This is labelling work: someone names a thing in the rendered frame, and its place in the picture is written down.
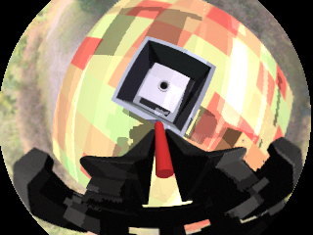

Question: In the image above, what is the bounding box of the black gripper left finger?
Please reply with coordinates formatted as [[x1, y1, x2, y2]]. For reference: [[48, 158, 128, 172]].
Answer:
[[79, 129, 156, 205]]

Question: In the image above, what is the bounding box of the white square plate with hole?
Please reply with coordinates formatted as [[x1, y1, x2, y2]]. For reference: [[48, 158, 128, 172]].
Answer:
[[138, 63, 189, 113]]

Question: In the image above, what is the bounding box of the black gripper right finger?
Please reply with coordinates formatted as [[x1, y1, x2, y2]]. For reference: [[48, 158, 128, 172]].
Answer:
[[164, 129, 247, 203]]

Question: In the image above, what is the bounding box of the red peg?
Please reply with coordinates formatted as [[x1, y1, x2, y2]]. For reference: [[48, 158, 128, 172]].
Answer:
[[156, 121, 175, 179]]

